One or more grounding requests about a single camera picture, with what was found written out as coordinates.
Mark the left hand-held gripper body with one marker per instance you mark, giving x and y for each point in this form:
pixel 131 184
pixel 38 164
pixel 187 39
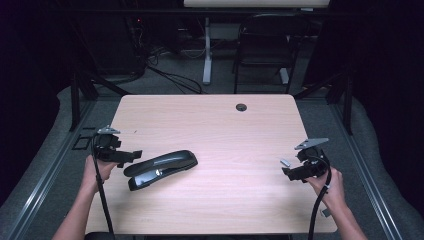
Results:
pixel 106 146

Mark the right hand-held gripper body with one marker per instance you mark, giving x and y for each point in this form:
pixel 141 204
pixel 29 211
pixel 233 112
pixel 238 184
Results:
pixel 313 163

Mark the black stapler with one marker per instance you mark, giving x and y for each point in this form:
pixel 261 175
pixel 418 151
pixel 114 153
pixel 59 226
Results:
pixel 160 168

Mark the person's left hand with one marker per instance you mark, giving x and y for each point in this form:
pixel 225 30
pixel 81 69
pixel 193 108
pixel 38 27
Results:
pixel 91 176

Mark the person's right hand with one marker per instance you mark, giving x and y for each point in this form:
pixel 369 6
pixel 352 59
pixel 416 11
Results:
pixel 335 193

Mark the small silver staple strip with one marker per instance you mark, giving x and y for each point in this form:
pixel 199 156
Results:
pixel 285 162

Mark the white desk leg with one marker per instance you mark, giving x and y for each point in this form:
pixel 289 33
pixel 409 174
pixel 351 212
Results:
pixel 207 53
pixel 284 76

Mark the dark equipment cabinet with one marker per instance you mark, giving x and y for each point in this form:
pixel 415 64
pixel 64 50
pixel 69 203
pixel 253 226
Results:
pixel 110 43

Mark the black folding chair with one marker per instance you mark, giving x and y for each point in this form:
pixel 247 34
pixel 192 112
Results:
pixel 266 50

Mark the black square floor bracket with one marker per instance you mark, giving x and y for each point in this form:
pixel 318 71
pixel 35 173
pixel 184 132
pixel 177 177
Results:
pixel 81 143

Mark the black metal frame brace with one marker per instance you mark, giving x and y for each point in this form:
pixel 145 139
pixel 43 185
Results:
pixel 75 103
pixel 348 106

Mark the aluminium frame rail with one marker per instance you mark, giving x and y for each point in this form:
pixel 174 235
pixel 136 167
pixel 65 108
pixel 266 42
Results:
pixel 50 173
pixel 366 173

